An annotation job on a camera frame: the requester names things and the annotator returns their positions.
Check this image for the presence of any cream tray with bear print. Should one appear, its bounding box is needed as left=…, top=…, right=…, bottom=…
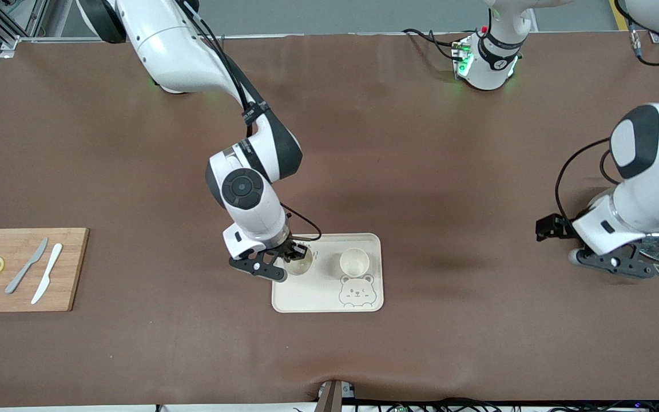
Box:
left=271, top=233, right=384, bottom=314

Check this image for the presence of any white plastic knife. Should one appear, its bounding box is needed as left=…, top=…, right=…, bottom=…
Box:
left=31, top=243, right=63, bottom=304

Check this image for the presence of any grey plastic knife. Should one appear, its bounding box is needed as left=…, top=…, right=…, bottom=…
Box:
left=5, top=237, right=49, bottom=294

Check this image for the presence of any wooden cutting board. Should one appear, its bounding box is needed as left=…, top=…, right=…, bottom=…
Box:
left=0, top=228, right=90, bottom=313

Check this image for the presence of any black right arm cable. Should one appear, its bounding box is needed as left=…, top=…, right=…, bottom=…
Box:
left=178, top=0, right=323, bottom=241

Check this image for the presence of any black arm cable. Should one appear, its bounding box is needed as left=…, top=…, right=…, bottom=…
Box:
left=554, top=0, right=659, bottom=224
left=178, top=0, right=323, bottom=241

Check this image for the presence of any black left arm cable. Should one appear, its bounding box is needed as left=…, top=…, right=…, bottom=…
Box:
left=554, top=0, right=659, bottom=224

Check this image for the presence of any table edge bracket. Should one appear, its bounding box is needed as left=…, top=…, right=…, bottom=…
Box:
left=313, top=379, right=358, bottom=412

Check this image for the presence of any black base cable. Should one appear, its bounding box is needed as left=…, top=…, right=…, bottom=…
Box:
left=402, top=27, right=463, bottom=61

